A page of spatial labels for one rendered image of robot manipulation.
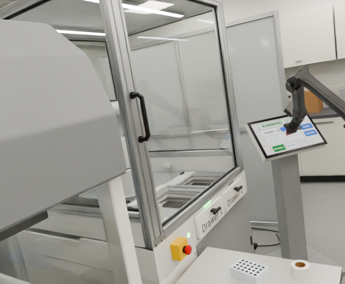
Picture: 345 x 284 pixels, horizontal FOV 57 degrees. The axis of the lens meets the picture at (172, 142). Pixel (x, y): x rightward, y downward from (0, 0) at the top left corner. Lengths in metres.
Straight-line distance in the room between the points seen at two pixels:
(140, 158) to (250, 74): 2.14
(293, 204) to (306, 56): 2.58
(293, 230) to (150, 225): 1.63
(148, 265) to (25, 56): 0.94
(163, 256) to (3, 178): 0.90
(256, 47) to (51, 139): 2.71
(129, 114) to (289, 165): 1.61
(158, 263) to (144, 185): 0.31
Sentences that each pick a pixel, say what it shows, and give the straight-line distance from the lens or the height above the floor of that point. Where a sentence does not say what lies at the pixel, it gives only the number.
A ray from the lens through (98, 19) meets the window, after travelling 1.24.
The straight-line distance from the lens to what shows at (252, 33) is 3.18.
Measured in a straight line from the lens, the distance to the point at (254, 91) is 3.17.
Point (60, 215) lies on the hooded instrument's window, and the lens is 0.65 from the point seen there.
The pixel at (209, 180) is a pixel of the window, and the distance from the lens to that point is 1.70.
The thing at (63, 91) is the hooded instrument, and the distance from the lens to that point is 0.67.
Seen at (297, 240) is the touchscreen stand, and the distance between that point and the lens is 2.75.
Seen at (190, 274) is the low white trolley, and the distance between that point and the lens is 1.45.
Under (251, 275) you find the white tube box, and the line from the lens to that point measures 1.34.
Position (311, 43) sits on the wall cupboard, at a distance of 4.73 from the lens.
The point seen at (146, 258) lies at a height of 0.90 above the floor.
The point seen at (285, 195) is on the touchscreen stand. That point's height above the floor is 0.62.
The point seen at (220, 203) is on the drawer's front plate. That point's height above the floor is 0.90.
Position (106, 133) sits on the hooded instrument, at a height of 1.46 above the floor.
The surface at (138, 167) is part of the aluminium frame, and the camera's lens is 1.18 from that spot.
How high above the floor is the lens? 1.54
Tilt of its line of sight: 10 degrees down
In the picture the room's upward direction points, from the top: 9 degrees counter-clockwise
